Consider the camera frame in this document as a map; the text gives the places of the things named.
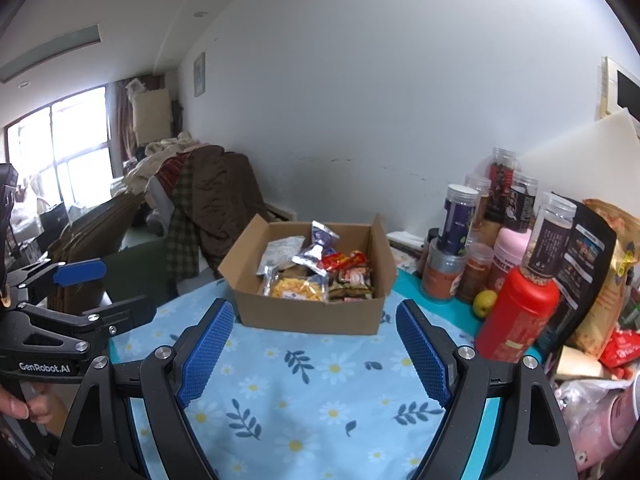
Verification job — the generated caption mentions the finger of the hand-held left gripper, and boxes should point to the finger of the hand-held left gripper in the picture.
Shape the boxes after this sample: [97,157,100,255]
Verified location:
[20,295,158,358]
[7,257,107,306]

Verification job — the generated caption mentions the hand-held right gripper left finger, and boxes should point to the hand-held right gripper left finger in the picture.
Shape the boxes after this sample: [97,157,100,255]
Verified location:
[52,298,236,480]

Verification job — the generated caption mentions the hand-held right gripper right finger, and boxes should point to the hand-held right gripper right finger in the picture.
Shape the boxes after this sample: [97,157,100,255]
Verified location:
[395,300,576,480]

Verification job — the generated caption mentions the brown cardboard box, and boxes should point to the brown cardboard box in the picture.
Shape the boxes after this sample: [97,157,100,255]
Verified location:
[217,212,398,337]

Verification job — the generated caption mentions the brown peanut snack packet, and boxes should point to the brown peanut snack packet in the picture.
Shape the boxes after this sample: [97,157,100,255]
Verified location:
[327,267,376,302]

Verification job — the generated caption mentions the yellow snack packet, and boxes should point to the yellow snack packet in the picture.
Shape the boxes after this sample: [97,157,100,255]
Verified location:
[260,265,331,303]

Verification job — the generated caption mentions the red snack packet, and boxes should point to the red snack packet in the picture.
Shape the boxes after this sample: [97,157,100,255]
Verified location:
[320,250,370,273]

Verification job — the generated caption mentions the white bread packet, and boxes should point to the white bread packet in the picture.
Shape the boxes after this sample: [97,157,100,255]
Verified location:
[256,237,306,278]

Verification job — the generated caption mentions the purple silver snack packet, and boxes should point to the purple silver snack packet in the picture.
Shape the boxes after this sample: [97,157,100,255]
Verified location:
[291,220,341,277]

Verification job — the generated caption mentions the person's left hand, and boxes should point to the person's left hand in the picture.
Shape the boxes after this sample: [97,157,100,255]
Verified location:
[0,382,56,426]

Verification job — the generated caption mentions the stacked brown cardboard sheets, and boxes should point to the stacked brown cardboard sheets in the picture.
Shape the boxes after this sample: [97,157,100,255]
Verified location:
[47,191,146,316]

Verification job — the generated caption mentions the dark green chair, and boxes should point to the dark green chair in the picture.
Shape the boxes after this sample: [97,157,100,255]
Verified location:
[102,237,178,311]

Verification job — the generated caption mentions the teal table mat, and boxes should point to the teal table mat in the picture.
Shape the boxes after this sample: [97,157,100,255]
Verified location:
[390,265,546,480]

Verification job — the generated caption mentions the yellow green fruit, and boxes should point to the yellow green fruit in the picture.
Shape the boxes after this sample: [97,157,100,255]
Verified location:
[472,290,498,318]

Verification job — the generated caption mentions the clear jar orange label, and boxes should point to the clear jar orange label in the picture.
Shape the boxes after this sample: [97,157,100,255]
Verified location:
[421,237,468,302]

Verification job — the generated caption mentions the clear jar red spice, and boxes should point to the clear jar red spice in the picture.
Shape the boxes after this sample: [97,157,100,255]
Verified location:
[456,242,496,303]

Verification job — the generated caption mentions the red canister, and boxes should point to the red canister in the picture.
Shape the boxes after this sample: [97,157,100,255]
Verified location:
[474,265,562,363]

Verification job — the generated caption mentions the green plaid cloth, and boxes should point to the green plaid cloth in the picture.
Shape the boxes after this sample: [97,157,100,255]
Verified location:
[165,160,201,278]

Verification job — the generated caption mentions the grey cloth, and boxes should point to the grey cloth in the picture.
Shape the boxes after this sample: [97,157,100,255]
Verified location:
[146,180,176,236]

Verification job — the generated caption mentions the white black device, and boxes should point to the white black device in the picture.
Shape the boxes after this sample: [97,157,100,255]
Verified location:
[386,230,431,273]

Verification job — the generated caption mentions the pink bottle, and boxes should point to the pink bottle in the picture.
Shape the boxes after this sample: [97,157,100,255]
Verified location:
[487,226,533,291]

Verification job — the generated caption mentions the clear jar purple label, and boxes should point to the clear jar purple label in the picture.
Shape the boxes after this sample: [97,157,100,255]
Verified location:
[436,184,480,256]

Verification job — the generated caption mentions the red plaid cloth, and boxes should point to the red plaid cloth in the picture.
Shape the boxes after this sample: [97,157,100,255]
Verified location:
[155,155,191,188]

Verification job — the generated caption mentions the window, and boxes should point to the window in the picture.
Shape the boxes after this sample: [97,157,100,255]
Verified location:
[5,85,113,211]

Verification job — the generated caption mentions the cream cloth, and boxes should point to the cream cloth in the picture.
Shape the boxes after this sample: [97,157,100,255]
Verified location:
[122,131,206,193]

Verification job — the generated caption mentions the small beige box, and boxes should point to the small beige box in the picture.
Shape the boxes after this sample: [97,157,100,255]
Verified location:
[552,345,608,381]

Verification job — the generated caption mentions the brown jacket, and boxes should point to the brown jacket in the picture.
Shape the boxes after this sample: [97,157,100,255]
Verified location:
[172,144,271,281]

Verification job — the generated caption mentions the brown curtain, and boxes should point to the brown curtain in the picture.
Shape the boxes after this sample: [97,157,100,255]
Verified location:
[107,80,136,176]

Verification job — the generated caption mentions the clear jar brown contents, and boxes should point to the clear jar brown contents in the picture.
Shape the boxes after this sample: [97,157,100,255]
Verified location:
[464,174,493,231]

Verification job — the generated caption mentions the white baseboard heater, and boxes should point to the white baseboard heater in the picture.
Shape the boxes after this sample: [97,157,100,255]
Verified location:
[265,201,297,223]

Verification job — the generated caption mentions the clear plastic bag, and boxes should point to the clear plastic bag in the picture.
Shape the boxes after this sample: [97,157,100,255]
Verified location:
[552,377,631,461]

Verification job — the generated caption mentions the clear jar dark brown label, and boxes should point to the clear jar dark brown label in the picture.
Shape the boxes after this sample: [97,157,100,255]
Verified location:
[520,191,578,281]

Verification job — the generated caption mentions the black snack bag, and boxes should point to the black snack bag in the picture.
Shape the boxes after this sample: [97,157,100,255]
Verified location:
[532,192,618,361]

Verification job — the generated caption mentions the clear jar black label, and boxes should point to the clear jar black label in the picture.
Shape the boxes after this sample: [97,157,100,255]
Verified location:
[502,171,540,233]

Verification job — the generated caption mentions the tall clear jar red contents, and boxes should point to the tall clear jar red contents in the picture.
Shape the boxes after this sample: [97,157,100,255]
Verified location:
[482,147,517,221]

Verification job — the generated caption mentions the red plastic packet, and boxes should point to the red plastic packet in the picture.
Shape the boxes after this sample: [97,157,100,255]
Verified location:
[597,327,640,381]

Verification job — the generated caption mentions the yellow brown paper bag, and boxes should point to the yellow brown paper bag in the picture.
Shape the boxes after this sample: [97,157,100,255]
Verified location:
[565,199,640,361]

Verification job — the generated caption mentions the white foam board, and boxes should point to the white foam board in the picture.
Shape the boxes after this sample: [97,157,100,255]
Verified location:
[515,110,640,211]

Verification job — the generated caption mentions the cream framed dark board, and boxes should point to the cream framed dark board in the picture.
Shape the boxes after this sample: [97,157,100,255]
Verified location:
[595,55,640,136]

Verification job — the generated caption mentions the small wall picture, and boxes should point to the small wall picture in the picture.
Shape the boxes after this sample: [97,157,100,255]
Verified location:
[192,51,207,97]

